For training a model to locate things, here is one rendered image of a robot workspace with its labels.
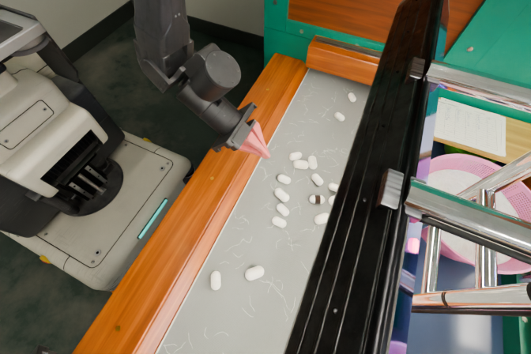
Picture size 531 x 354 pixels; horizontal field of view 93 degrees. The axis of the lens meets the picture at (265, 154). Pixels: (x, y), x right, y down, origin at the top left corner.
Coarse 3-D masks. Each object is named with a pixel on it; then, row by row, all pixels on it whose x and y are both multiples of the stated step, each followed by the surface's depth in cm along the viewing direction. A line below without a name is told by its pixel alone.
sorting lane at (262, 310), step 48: (336, 96) 75; (288, 144) 66; (336, 144) 66; (288, 192) 59; (240, 240) 53; (288, 240) 53; (192, 288) 48; (240, 288) 48; (288, 288) 48; (192, 336) 44; (240, 336) 44
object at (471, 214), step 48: (480, 96) 25; (528, 96) 23; (384, 192) 19; (432, 192) 18; (480, 192) 35; (432, 240) 43; (480, 240) 17; (528, 240) 16; (432, 288) 39; (480, 288) 28; (528, 288) 23
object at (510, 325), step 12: (504, 276) 54; (516, 276) 52; (528, 276) 50; (504, 324) 50; (516, 324) 48; (528, 324) 47; (504, 336) 49; (516, 336) 47; (528, 336) 47; (504, 348) 48; (516, 348) 46; (528, 348) 46
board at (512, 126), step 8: (512, 120) 65; (512, 128) 64; (520, 128) 64; (528, 128) 64; (512, 136) 63; (520, 136) 63; (528, 136) 63; (448, 144) 62; (456, 144) 61; (512, 144) 61; (520, 144) 61; (528, 144) 61; (472, 152) 61; (480, 152) 60; (512, 152) 60; (520, 152) 60; (504, 160) 59; (512, 160) 59
